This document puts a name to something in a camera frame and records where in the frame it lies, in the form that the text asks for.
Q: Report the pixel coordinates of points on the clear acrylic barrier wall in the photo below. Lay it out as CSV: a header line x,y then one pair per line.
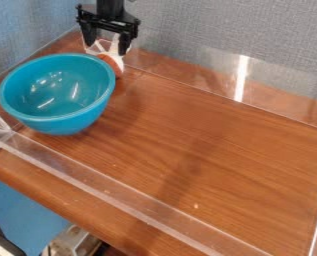
x,y
197,167

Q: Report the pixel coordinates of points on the white power strip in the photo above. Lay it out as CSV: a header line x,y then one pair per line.
x,y
72,242

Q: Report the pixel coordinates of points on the white and brown toy mushroom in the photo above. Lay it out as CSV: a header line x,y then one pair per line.
x,y
111,57

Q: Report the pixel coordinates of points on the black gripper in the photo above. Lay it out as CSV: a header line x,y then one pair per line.
x,y
107,15

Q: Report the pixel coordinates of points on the blue plastic bowl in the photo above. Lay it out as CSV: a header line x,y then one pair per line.
x,y
56,94

